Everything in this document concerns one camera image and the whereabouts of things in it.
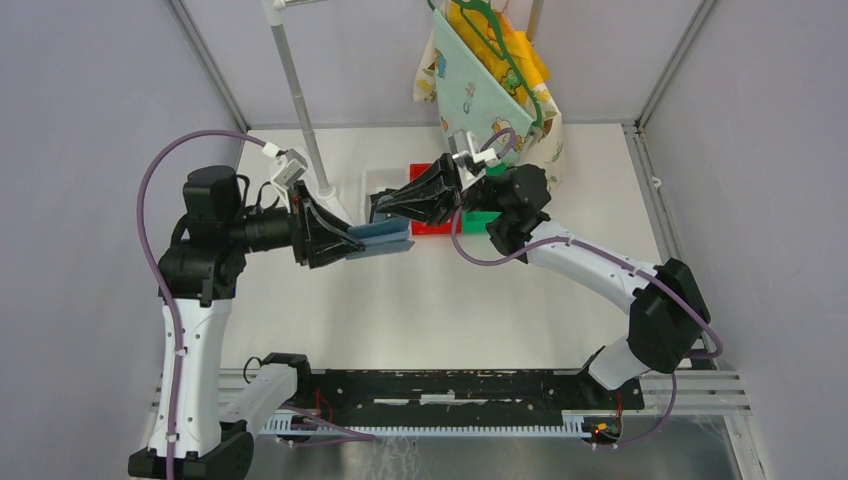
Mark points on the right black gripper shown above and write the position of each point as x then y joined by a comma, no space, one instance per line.
429,198

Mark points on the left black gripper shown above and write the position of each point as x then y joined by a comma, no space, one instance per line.
319,252

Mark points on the blue card holder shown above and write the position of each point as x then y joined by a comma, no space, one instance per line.
388,236

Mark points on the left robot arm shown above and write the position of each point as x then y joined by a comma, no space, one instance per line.
195,437

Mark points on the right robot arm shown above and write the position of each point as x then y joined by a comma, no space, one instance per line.
666,310

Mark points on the black cards in white bin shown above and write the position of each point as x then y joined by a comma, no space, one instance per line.
377,198

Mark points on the red plastic bin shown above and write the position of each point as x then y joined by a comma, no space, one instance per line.
422,229

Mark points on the green plastic bin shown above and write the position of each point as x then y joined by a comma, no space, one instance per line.
474,223

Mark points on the white plastic bin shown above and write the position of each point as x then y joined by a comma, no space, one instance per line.
375,180

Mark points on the mint cartoon print cloth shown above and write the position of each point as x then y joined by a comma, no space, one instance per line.
468,98

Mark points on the yellow garment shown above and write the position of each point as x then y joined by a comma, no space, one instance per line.
479,35

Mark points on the green clothes hanger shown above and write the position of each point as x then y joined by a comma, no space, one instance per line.
504,51

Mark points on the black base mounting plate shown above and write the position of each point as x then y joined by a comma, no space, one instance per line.
460,398

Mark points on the white clothes rack stand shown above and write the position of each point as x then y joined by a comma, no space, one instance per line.
327,194

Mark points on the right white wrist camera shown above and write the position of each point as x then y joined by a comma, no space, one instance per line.
474,152

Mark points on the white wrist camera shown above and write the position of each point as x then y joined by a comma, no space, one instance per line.
285,168
474,152

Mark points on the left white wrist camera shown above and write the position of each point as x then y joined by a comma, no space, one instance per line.
285,168

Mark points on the white slotted cable duct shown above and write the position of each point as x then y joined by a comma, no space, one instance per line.
288,423

